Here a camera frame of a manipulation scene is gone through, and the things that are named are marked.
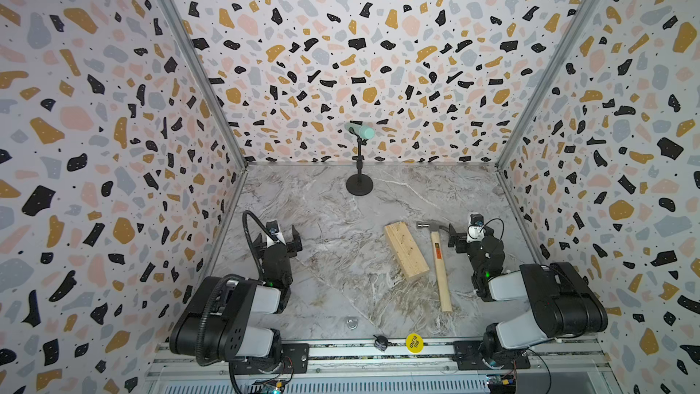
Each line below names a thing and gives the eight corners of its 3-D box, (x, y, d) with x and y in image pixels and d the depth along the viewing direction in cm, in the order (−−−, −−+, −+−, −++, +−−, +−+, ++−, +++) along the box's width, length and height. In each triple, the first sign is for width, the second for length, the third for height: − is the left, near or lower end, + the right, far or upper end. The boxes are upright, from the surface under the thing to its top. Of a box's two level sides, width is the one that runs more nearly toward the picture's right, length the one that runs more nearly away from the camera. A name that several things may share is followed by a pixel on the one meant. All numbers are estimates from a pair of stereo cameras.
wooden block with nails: (404, 282, 89) (406, 277, 86) (382, 232, 102) (382, 226, 99) (427, 274, 91) (429, 269, 88) (402, 225, 104) (403, 220, 101)
